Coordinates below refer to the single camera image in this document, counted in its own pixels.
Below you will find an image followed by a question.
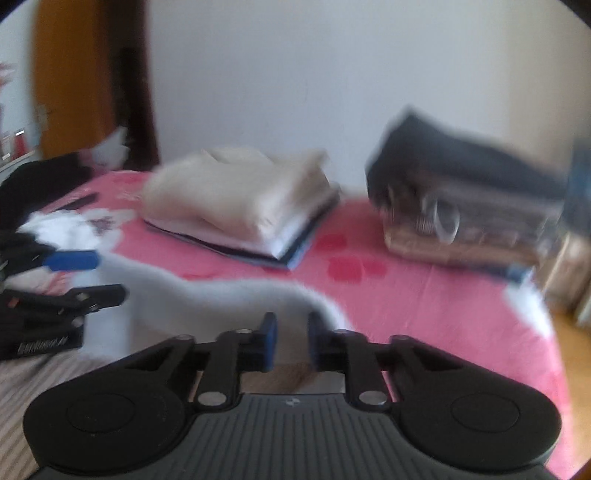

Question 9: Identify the pink checkered knit sweater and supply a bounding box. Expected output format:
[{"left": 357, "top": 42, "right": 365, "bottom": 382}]
[{"left": 1, "top": 255, "right": 349, "bottom": 479}]

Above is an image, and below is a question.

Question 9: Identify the beige folded clothes stack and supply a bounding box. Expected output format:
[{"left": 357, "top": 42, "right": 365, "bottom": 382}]
[{"left": 141, "top": 147, "right": 341, "bottom": 269}]

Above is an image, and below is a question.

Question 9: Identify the dark folded clothes stack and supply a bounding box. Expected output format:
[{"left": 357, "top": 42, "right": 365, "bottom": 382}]
[{"left": 366, "top": 111, "right": 565, "bottom": 268}]

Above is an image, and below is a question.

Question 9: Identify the white fluffy garment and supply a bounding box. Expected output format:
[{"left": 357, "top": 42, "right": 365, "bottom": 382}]
[{"left": 17, "top": 208, "right": 136, "bottom": 253}]

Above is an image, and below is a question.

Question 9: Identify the white crumpled cloth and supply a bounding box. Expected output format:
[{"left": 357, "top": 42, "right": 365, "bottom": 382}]
[{"left": 90, "top": 126, "right": 129, "bottom": 171}]

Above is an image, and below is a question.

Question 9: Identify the pink floral bed blanket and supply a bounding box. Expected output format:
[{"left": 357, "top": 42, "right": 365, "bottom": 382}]
[{"left": 64, "top": 171, "right": 576, "bottom": 479}]

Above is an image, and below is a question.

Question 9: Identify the orange wooden door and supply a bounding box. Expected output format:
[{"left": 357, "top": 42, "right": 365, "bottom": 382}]
[{"left": 32, "top": 0, "right": 116, "bottom": 158}]

